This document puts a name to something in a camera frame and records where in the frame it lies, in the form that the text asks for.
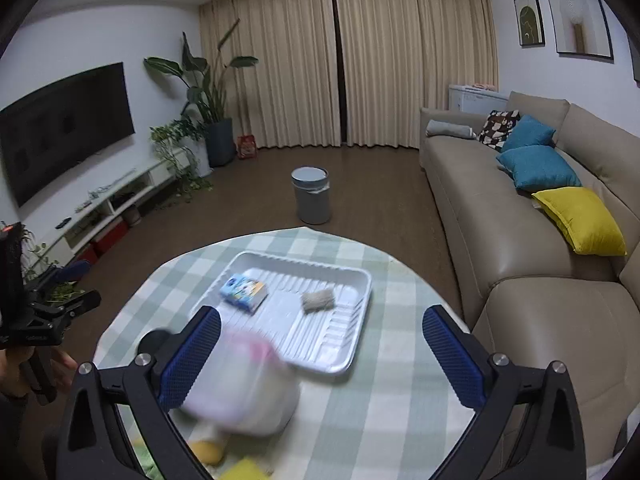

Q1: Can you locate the beige leather sofa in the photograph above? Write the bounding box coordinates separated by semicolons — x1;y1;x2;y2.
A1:
419;91;640;461

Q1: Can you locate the grey trash bin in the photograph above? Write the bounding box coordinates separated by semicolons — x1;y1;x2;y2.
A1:
291;166;332;225

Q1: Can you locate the grey woven scrubber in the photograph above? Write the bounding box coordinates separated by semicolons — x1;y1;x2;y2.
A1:
300;289;335;315

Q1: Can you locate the white television stand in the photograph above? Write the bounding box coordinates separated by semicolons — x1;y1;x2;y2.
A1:
20;162;201;271

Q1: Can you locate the beige curtain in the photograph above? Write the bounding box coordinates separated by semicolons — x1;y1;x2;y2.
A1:
332;0;500;150
199;0;346;150

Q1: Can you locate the person's left hand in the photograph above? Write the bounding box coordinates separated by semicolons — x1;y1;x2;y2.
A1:
0;345;78;401

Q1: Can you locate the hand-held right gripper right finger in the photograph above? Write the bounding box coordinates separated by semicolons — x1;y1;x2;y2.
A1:
421;304;587;480

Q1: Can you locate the large beige arch wall picture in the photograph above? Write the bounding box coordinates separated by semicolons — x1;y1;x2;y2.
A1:
537;0;614;62

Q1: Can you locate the green cloth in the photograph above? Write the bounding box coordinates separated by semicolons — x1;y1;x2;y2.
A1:
130;440;157;477

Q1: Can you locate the brown white patterned pillow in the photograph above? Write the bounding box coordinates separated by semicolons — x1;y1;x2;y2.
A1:
477;109;521;152

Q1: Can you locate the black cylinder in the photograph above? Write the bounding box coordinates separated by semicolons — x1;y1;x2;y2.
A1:
137;329;173;361

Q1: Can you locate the yellow pillow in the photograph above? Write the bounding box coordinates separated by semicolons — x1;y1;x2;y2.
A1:
531;186;628;257

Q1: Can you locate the grey rolled blanket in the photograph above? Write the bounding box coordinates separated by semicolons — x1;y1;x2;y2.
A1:
426;120;477;139

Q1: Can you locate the black flat television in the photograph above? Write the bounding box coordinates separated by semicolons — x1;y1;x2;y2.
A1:
0;62;137;208

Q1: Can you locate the yellow rectangular sponge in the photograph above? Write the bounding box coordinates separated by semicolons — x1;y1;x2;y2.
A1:
220;455;273;480

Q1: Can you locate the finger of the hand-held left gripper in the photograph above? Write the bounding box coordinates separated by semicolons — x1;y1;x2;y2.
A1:
30;312;77;345
29;288;102;322

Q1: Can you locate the white plastic tray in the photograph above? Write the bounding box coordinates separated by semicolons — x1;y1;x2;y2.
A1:
192;251;374;376

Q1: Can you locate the translucent plastic container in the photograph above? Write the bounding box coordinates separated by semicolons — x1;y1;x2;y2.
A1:
177;332;301;436

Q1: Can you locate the yellow peanut-shaped sponge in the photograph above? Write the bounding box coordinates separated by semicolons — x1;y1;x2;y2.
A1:
192;437;225;466

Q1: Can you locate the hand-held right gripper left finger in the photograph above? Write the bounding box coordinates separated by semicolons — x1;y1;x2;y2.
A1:
55;305;222;480

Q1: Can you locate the white cabinet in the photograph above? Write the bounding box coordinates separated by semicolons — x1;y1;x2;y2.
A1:
448;82;511;115

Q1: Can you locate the tall plant in dark planter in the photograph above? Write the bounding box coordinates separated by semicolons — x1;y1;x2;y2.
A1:
145;19;258;167

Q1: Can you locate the trailing green plant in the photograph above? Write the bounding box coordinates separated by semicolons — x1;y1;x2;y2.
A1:
20;230;87;307

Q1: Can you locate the blue packaged sponge box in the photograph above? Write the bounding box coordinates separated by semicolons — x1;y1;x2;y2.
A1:
220;274;268;315

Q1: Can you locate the bushy plant in white pot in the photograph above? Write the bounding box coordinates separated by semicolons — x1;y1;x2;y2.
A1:
150;119;213;196

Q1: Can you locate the blue pillow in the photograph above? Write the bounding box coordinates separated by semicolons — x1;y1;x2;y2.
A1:
500;115;557;153
496;145;582;193

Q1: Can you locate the framed wall picture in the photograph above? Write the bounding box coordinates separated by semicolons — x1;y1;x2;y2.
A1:
627;30;640;83

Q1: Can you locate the small dark arch wall picture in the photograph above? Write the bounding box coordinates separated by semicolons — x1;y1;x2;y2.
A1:
514;0;547;48

